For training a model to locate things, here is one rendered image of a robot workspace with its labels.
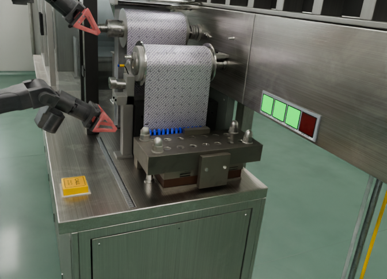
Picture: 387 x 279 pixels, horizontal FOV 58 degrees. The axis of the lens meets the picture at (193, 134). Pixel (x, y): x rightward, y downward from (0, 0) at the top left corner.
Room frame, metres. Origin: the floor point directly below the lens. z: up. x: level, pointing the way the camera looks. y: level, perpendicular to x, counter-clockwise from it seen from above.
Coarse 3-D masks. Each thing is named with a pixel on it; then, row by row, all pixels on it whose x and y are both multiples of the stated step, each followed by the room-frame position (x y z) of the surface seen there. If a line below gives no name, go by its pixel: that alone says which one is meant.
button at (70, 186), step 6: (66, 180) 0.93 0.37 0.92; (72, 180) 0.93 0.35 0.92; (78, 180) 0.94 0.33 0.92; (84, 180) 0.94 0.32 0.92; (66, 186) 0.89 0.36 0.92; (72, 186) 0.90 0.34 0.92; (78, 186) 0.90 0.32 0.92; (84, 186) 0.90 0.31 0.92; (66, 192) 0.88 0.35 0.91; (72, 192) 0.89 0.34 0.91; (78, 192) 0.90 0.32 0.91; (84, 192) 0.90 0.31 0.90
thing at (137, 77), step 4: (136, 48) 1.16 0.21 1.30; (140, 48) 1.15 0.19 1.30; (140, 52) 1.13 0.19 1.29; (140, 56) 1.12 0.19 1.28; (212, 56) 1.24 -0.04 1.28; (140, 60) 1.12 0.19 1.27; (212, 60) 1.23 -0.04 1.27; (140, 64) 1.12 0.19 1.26; (212, 64) 1.23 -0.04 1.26; (140, 68) 1.12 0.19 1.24; (212, 68) 1.23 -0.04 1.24; (140, 72) 1.12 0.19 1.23; (136, 76) 1.15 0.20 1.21; (140, 76) 1.12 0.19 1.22; (136, 80) 1.15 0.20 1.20; (140, 80) 1.14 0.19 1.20
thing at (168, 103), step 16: (176, 80) 1.16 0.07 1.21; (192, 80) 1.19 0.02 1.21; (208, 80) 1.22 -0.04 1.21; (160, 96) 1.14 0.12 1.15; (176, 96) 1.16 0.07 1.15; (192, 96) 1.19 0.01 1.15; (144, 112) 1.12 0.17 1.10; (160, 112) 1.14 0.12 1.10; (176, 112) 1.17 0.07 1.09; (192, 112) 1.19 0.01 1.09; (160, 128) 1.14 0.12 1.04
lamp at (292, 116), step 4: (288, 108) 0.95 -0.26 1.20; (292, 108) 0.94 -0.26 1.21; (288, 112) 0.95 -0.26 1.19; (292, 112) 0.94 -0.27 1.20; (296, 112) 0.92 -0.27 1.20; (288, 116) 0.95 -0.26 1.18; (292, 116) 0.93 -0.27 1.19; (296, 116) 0.92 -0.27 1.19; (288, 120) 0.95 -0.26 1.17; (292, 120) 0.93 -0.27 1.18; (296, 120) 0.92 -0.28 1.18; (292, 124) 0.93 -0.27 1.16; (296, 124) 0.91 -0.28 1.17
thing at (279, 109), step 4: (276, 100) 1.00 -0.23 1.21; (276, 104) 1.00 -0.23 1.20; (280, 104) 0.98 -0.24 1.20; (284, 104) 0.97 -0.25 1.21; (276, 108) 1.00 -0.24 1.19; (280, 108) 0.98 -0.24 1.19; (284, 108) 0.97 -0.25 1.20; (276, 112) 0.99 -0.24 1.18; (280, 112) 0.98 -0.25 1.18; (284, 112) 0.96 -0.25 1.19; (276, 116) 0.99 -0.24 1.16; (280, 116) 0.98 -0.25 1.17
